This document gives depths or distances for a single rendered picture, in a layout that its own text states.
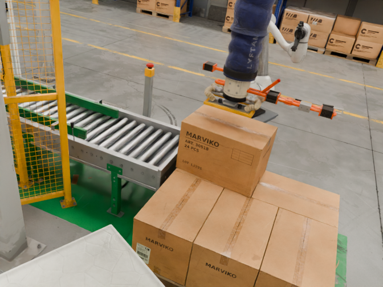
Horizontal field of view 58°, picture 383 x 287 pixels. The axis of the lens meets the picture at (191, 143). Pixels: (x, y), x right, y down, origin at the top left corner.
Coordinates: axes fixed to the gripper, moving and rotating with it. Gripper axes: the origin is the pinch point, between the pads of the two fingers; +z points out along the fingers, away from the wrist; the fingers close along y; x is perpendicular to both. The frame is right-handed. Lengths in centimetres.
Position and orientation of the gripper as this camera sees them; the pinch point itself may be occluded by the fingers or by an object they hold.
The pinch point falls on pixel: (296, 38)
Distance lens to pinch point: 246.8
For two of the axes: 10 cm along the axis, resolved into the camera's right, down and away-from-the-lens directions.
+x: -9.1, -3.1, 2.9
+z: -4.0, 4.2, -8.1
